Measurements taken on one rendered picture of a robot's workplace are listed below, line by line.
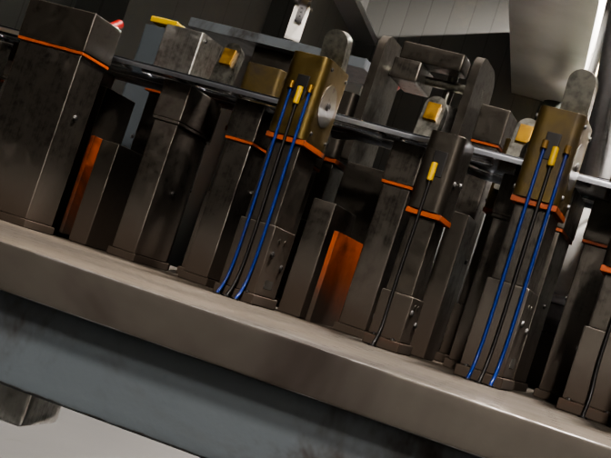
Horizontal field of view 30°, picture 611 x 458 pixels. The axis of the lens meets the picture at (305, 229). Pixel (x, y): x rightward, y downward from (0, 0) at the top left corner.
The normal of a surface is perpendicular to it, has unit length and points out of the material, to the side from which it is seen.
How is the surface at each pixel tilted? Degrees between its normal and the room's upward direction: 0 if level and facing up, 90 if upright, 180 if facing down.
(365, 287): 90
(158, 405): 90
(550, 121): 90
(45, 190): 90
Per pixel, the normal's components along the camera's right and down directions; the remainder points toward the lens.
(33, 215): 0.89, 0.27
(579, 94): -0.38, 0.04
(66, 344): -0.18, -0.11
